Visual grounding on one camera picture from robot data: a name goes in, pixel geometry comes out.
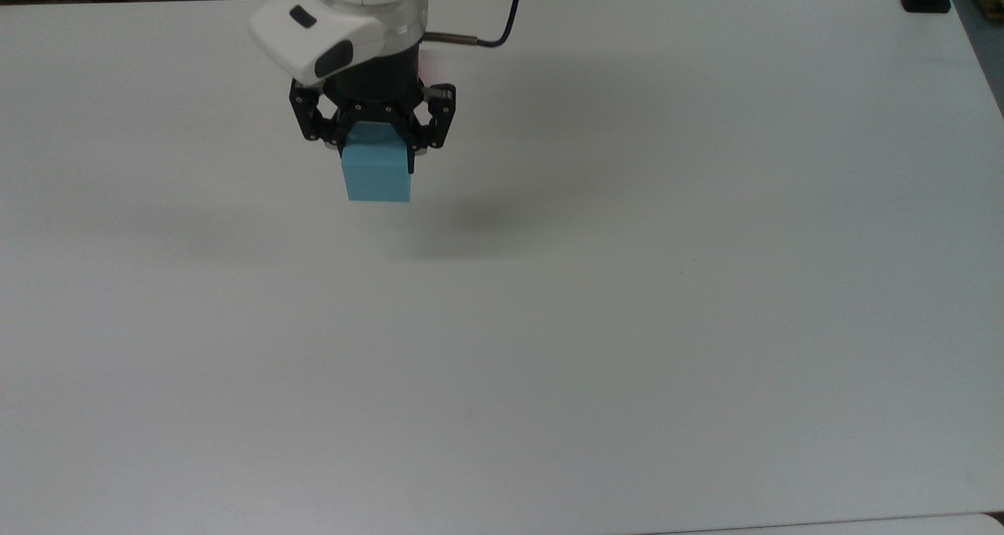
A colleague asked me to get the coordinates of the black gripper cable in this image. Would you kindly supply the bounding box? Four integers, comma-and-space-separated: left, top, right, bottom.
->
424, 0, 527, 50

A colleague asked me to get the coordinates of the blue cube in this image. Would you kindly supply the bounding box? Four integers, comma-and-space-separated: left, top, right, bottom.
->
340, 122, 414, 204

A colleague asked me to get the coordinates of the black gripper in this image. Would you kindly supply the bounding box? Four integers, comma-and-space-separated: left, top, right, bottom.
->
288, 44, 458, 154

